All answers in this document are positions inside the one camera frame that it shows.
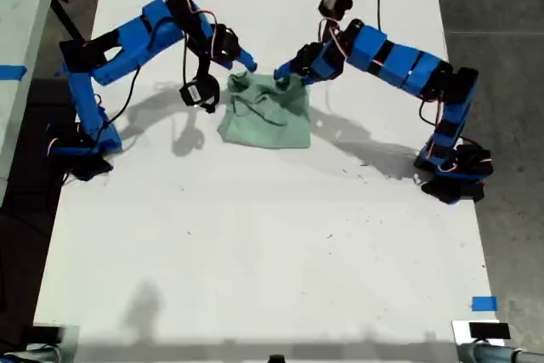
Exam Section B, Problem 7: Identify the pale green T-shirt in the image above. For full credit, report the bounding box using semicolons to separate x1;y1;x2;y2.
216;71;311;150

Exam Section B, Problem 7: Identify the black stand leg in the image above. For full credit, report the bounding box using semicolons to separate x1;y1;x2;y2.
49;0;84;41

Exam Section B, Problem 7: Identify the pale grey side bench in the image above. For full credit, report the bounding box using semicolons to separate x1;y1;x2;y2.
0;0;63;207

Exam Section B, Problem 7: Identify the blue tape strip on bench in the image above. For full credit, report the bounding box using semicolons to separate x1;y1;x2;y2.
0;65;28;80

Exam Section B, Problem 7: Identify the blue tape strip on table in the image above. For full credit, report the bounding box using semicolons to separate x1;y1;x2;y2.
471;296;498;312

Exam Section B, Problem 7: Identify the black box on white card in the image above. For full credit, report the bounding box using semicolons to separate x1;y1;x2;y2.
468;322;511;341

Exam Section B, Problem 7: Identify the small black box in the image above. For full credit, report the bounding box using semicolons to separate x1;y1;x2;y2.
31;326;65;345

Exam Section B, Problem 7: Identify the black camera cable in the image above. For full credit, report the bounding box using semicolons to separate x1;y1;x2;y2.
99;65;142;126
348;0;383;33

